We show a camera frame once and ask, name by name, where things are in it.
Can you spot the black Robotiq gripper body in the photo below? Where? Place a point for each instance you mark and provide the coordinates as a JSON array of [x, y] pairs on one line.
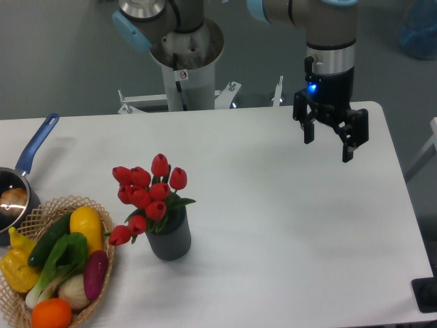
[[332, 90]]

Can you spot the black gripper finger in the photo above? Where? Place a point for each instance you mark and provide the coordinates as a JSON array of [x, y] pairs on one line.
[[300, 114], [353, 131]]

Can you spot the red tulip bouquet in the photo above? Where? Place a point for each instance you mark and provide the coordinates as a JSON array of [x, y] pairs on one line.
[[154, 195]]

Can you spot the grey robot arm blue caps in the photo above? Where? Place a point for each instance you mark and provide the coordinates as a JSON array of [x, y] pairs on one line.
[[330, 27]]

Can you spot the grey ribbed vase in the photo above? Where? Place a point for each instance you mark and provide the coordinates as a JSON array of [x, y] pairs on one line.
[[174, 241]]

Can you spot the white furniture leg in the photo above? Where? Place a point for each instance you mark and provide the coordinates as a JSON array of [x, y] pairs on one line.
[[423, 156]]

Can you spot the blue translucent bag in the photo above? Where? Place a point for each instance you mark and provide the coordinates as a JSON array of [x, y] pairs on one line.
[[416, 34]]

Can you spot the black device at table edge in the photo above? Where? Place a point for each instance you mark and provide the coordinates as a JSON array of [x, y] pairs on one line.
[[425, 294]]

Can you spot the yellow squash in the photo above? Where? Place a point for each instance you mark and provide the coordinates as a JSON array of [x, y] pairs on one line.
[[86, 220]]

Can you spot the purple sweet potato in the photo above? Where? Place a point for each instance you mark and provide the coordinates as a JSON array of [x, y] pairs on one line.
[[94, 273]]

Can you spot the green bok choy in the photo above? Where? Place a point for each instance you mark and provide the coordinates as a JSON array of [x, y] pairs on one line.
[[67, 258]]

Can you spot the green cucumber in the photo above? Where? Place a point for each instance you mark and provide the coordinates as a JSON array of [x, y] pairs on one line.
[[41, 251]]

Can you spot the beige garlic bulb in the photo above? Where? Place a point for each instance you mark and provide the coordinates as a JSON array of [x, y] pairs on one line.
[[72, 291]]

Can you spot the brown bread roll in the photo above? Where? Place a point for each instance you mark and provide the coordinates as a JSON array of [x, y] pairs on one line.
[[13, 202]]

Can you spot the orange fruit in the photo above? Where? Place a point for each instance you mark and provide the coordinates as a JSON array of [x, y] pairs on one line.
[[53, 312]]

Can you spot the yellow bell pepper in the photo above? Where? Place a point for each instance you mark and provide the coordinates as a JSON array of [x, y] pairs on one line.
[[14, 264]]

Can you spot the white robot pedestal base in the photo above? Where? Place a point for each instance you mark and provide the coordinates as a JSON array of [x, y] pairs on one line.
[[188, 66]]

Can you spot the blue handled saucepan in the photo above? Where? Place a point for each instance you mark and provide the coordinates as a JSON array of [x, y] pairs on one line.
[[17, 177]]

